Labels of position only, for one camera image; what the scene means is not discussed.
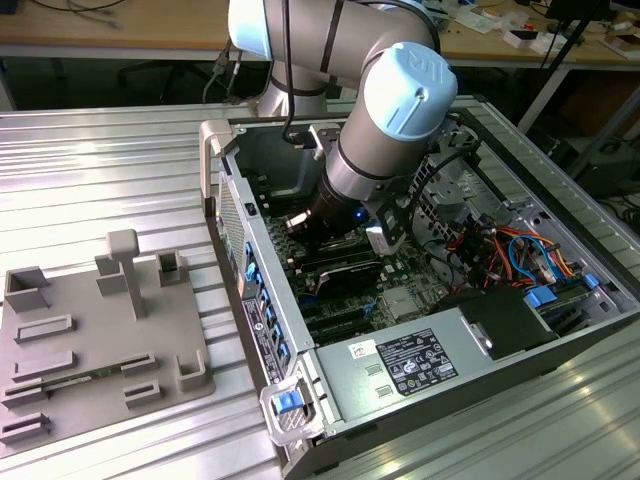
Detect wooden desk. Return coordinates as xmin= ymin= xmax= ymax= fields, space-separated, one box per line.
xmin=0 ymin=0 xmax=640 ymax=69

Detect small white box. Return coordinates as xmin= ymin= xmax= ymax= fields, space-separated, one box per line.
xmin=503 ymin=28 xmax=541 ymax=50

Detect perforated metal drive cage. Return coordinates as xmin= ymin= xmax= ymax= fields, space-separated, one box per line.
xmin=405 ymin=149 xmax=504 ymax=244

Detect coloured wire bundle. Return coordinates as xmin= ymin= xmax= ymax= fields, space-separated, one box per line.
xmin=444 ymin=224 xmax=589 ymax=294

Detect white pink box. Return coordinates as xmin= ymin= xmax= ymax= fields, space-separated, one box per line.
xmin=602 ymin=33 xmax=640 ymax=55

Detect green RAM stick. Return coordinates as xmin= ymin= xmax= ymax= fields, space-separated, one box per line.
xmin=297 ymin=247 xmax=385 ymax=274
xmin=42 ymin=366 xmax=129 ymax=394

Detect green motherboard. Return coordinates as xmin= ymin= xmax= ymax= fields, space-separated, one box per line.
xmin=257 ymin=182 xmax=474 ymax=349

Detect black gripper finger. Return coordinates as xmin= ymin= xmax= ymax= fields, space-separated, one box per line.
xmin=283 ymin=208 xmax=316 ymax=245

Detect grey PC case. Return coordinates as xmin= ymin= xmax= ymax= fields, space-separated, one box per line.
xmin=198 ymin=110 xmax=640 ymax=479

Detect black monitor stand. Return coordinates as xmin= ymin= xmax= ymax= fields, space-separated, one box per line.
xmin=544 ymin=0 xmax=619 ymax=22

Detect black plastic air shroud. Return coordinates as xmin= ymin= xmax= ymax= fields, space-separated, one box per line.
xmin=430 ymin=287 xmax=560 ymax=362

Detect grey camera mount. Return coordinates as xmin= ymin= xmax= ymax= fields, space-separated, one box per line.
xmin=287 ymin=122 xmax=347 ymax=157

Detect grey parts rack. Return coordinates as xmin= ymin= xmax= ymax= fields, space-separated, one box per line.
xmin=0 ymin=228 xmax=217 ymax=455

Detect silver chipset heatsink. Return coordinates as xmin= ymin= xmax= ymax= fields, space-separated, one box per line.
xmin=382 ymin=287 xmax=424 ymax=321

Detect white paper sheets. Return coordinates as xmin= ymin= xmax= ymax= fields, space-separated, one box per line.
xmin=457 ymin=7 xmax=504 ymax=35

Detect blue disk carrier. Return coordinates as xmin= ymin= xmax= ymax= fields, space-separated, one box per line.
xmin=523 ymin=284 xmax=560 ymax=312

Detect blue case latch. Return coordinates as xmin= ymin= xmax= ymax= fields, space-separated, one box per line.
xmin=272 ymin=392 xmax=302 ymax=415

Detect black graphics card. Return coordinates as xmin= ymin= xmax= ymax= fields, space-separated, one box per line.
xmin=310 ymin=258 xmax=385 ymax=301

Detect grey power supply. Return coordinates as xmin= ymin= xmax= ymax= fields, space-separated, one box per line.
xmin=313 ymin=305 xmax=499 ymax=424

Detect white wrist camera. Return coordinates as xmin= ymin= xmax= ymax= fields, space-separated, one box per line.
xmin=365 ymin=224 xmax=399 ymax=257

